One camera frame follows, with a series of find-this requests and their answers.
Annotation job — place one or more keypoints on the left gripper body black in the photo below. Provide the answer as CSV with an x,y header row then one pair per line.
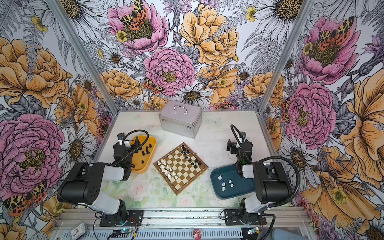
x,y
132,145

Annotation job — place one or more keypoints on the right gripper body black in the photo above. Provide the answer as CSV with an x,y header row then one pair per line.
x,y
235,147

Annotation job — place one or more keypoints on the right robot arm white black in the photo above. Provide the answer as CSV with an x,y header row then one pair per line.
x,y
268,178

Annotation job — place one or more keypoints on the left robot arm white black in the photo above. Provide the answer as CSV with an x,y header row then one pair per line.
x,y
83,184

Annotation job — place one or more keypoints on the wooden chess board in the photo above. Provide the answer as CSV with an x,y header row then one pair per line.
x,y
180,167

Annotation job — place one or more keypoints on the yellow plastic tray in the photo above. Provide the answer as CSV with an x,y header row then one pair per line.
x,y
142,159

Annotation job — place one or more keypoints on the teal plastic tray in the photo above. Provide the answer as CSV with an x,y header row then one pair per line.
x,y
228,184

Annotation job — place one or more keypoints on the silver aluminium case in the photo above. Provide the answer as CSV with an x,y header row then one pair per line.
x,y
181,119

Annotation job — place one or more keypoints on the small white clock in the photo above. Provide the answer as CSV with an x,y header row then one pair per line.
x,y
78,231

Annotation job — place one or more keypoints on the small red white object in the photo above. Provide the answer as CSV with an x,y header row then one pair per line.
x,y
197,234

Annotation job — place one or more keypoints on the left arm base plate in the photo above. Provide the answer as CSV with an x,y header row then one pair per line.
x,y
132,218

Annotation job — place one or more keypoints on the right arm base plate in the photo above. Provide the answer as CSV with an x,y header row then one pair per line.
x,y
233,217

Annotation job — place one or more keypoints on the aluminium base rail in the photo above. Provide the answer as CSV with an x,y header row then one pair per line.
x,y
180,218

